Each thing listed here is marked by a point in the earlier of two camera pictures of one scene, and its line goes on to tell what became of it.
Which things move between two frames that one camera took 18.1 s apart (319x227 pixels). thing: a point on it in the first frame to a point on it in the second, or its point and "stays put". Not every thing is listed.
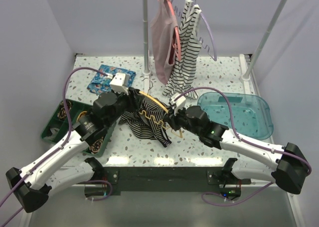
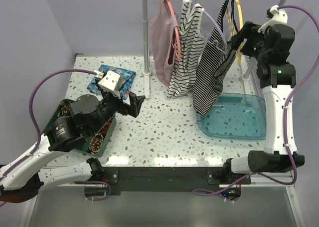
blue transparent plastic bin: x=251 y=113 stays put
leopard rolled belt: x=62 y=113 stays put
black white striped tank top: x=149 y=122 to x=207 y=80
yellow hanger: x=156 y=100 to x=238 y=53
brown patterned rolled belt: x=95 y=146 stays put
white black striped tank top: x=182 y=79 stays put
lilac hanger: x=215 y=57 to x=208 y=14
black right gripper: x=173 y=119 to x=249 y=31
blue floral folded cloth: x=101 y=84 stays put
